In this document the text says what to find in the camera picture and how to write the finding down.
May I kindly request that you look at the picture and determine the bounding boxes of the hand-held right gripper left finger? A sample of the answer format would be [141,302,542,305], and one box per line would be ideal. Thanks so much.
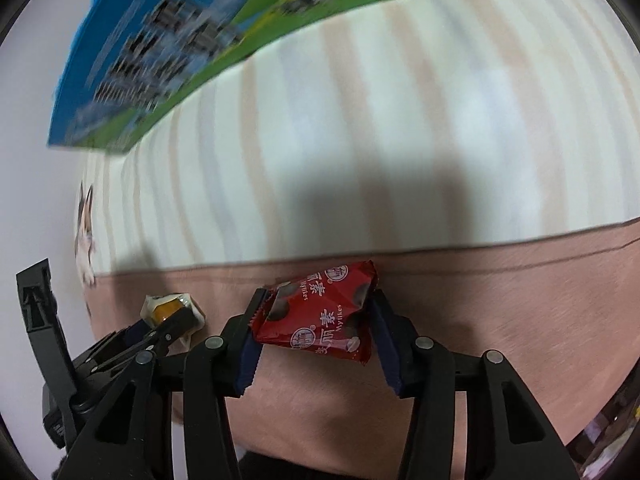
[55,287,268,480]

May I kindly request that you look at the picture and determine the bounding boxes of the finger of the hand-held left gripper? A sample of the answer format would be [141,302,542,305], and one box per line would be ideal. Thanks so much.
[70,307,198,367]
[16,258,80,442]

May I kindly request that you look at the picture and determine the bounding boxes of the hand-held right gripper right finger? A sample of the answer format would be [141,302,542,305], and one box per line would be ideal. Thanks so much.
[367,287,560,480]

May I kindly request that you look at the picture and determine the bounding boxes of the egg yolk pastry clear wrapper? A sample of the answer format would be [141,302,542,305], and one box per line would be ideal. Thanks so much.
[140,292,207,353]

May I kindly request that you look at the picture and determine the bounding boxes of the red chocolate snack packet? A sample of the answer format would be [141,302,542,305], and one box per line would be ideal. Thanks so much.
[250,260,382,367]

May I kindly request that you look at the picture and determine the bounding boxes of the printed cat blanket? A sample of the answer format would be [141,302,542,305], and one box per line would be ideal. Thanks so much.
[70,0,640,480]

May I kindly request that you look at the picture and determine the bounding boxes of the blue green milk carton box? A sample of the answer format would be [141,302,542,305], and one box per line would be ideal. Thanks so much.
[47,0,426,153]

